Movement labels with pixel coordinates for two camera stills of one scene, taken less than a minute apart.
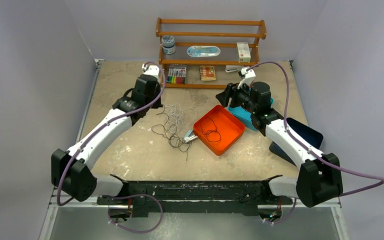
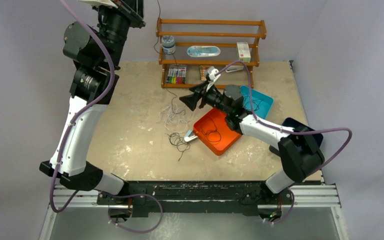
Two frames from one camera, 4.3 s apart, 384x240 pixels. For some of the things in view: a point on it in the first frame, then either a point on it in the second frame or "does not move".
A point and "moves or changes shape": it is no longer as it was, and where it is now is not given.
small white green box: [243, 52] does not move
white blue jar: [168, 44] does not move
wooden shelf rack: [206, 53] does not move
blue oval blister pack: [203, 51] does not move
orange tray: [218, 129] does not move
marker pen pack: [176, 74] does not move
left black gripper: [158, 104] to [133, 10]
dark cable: [175, 139] moves or changes shape
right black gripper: [224, 97] to [200, 92]
